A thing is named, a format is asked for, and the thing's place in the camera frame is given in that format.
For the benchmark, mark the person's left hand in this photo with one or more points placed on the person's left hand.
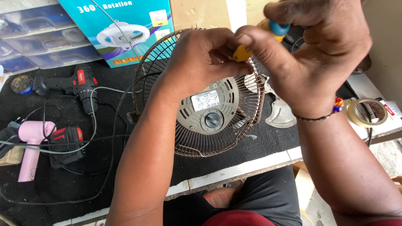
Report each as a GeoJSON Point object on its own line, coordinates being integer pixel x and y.
{"type": "Point", "coordinates": [191, 59]}

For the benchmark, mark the person's right hand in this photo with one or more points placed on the person's right hand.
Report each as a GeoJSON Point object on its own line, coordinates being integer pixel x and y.
{"type": "Point", "coordinates": [317, 59]}

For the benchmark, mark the yellow screwdriver with blue cap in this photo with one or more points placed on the yellow screwdriver with blue cap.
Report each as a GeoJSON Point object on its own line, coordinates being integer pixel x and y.
{"type": "Point", "coordinates": [241, 54]}

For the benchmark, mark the brown cardboard sheet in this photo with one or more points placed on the brown cardboard sheet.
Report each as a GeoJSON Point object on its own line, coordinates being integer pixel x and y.
{"type": "Point", "coordinates": [201, 12]}

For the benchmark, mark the clear tape roll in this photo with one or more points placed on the clear tape roll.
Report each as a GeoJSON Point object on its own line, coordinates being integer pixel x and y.
{"type": "Point", "coordinates": [352, 116]}

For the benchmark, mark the metal fan blade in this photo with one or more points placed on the metal fan blade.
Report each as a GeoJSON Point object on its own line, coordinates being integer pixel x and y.
{"type": "Point", "coordinates": [280, 116]}

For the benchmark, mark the teal fan carton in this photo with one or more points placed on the teal fan carton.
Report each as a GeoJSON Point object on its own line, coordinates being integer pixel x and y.
{"type": "Point", "coordinates": [138, 15]}

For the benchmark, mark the white box with red label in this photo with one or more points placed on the white box with red label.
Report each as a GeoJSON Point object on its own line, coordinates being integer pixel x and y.
{"type": "Point", "coordinates": [392, 110]}

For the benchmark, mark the black work mat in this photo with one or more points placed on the black work mat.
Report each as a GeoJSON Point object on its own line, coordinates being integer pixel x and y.
{"type": "Point", "coordinates": [216, 168]}

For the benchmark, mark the cardboard box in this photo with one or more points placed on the cardboard box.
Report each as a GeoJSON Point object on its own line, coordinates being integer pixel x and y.
{"type": "Point", "coordinates": [303, 188]}

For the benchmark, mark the person's black shorts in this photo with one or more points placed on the person's black shorts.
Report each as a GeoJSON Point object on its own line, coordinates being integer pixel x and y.
{"type": "Point", "coordinates": [267, 194]}

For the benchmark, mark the black red drill battery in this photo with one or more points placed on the black red drill battery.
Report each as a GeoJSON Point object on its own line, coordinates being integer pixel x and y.
{"type": "Point", "coordinates": [67, 139]}

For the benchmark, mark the clear plastic drawer cabinet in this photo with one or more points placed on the clear plastic drawer cabinet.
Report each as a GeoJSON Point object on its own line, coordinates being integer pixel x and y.
{"type": "Point", "coordinates": [37, 34]}

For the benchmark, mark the person's red shirt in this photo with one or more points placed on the person's red shirt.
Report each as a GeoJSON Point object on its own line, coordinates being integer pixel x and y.
{"type": "Point", "coordinates": [238, 219]}

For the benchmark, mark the round blue tin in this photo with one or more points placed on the round blue tin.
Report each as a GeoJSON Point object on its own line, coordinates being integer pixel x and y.
{"type": "Point", "coordinates": [21, 84]}

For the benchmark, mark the pink hair dryer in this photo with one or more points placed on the pink hair dryer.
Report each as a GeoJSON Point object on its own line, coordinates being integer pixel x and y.
{"type": "Point", "coordinates": [31, 147]}

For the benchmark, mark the black pouch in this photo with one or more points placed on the black pouch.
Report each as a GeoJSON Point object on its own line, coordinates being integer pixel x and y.
{"type": "Point", "coordinates": [8, 136]}

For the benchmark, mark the tan block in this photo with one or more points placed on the tan block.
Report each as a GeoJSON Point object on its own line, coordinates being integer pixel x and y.
{"type": "Point", "coordinates": [11, 157]}

